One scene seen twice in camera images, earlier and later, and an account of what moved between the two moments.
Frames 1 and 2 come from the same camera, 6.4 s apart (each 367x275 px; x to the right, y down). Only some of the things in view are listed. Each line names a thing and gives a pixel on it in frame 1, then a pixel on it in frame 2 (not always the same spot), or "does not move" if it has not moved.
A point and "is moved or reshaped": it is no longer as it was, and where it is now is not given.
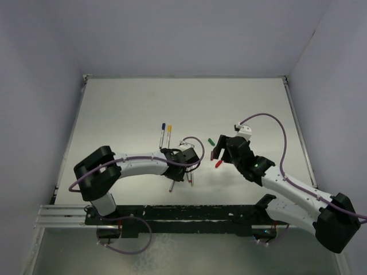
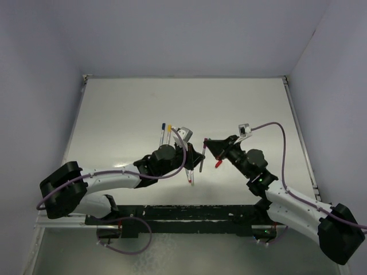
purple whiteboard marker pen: [172, 185] is moved or reshaped
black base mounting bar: [133, 220] does not move
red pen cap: [218, 164] does not move
